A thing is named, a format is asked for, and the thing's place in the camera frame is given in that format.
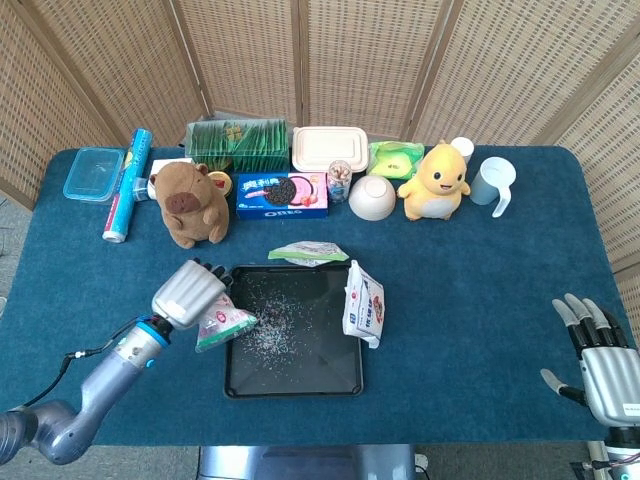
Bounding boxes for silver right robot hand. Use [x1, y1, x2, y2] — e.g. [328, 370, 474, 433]
[539, 293, 640, 429]

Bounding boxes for pale blue handled pitcher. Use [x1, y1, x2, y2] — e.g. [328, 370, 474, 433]
[469, 156, 518, 219]

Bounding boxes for woven folding screen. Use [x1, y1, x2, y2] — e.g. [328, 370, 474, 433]
[0, 0, 640, 274]

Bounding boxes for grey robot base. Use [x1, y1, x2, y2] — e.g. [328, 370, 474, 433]
[197, 443, 419, 480]

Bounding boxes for blue Oreo cookie box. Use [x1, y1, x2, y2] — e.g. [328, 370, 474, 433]
[235, 172, 330, 221]

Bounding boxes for white paper cup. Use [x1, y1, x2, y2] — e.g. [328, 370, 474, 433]
[451, 137, 475, 164]

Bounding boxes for clear container blue lid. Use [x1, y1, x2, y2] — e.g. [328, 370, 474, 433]
[63, 147, 126, 204]

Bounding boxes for blue table cloth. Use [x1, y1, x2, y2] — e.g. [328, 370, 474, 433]
[0, 144, 621, 447]

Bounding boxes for black plastic tray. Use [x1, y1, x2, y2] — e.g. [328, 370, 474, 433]
[223, 264, 365, 400]

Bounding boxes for beige lidded lunch box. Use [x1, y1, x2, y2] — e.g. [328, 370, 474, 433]
[291, 126, 370, 175]

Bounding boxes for beige bowl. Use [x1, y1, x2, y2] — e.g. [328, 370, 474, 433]
[348, 173, 397, 222]

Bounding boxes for green patterned box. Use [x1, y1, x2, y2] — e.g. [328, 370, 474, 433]
[184, 118, 291, 174]

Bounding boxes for corn starch bag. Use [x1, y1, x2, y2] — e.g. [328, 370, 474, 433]
[267, 240, 350, 267]

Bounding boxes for pink green seasoning bag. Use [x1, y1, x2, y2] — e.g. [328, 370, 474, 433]
[194, 292, 259, 354]

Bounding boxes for white plastic food packet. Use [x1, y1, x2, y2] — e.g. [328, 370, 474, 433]
[342, 259, 386, 350]

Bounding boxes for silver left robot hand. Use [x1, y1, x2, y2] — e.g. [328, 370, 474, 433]
[151, 257, 235, 330]

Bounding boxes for clear snack stick cup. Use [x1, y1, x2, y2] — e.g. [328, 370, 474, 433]
[327, 159, 354, 204]

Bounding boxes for blue cling film roll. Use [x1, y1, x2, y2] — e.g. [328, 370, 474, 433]
[102, 128, 154, 244]

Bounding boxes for brown capybara plush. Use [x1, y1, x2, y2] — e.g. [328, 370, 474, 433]
[148, 162, 231, 250]

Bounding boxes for green wet wipes pack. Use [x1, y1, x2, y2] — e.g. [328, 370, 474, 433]
[367, 141, 426, 181]

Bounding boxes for yellow round tin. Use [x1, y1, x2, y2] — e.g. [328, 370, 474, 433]
[207, 170, 234, 197]

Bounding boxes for yellow dinosaur plush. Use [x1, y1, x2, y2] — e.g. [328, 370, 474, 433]
[396, 140, 472, 222]

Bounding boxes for scattered white crystals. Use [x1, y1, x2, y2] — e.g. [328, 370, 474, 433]
[239, 294, 311, 361]

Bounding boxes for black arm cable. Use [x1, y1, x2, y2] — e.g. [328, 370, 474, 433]
[22, 339, 141, 409]

